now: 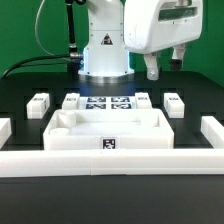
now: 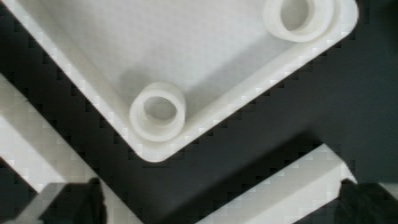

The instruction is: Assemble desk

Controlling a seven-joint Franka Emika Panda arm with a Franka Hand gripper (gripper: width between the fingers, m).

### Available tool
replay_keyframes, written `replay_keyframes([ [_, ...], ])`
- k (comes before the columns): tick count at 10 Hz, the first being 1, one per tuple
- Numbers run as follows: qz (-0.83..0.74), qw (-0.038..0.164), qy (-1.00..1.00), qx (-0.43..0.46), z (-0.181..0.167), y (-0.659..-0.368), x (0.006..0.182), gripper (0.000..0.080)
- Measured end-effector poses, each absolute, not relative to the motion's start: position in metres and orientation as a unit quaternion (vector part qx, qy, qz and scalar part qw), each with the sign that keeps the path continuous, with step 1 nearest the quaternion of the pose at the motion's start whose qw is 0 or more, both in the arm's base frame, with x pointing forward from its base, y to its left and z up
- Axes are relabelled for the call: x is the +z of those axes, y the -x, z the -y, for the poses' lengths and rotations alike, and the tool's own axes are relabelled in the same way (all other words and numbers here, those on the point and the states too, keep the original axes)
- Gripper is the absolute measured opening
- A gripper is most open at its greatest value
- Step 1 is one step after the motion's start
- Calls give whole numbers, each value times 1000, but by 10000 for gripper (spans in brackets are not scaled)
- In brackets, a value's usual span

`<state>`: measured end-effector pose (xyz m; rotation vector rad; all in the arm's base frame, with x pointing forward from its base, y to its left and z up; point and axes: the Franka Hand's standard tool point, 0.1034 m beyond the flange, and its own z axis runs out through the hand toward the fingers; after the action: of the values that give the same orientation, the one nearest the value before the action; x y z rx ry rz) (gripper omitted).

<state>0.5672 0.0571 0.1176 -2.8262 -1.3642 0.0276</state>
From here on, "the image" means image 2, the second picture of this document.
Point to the white L-shaped fixture wall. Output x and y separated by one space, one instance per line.
280 201

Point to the white desk top panel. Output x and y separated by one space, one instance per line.
221 46

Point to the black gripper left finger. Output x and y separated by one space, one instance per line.
77 207

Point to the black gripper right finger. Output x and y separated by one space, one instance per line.
365 205

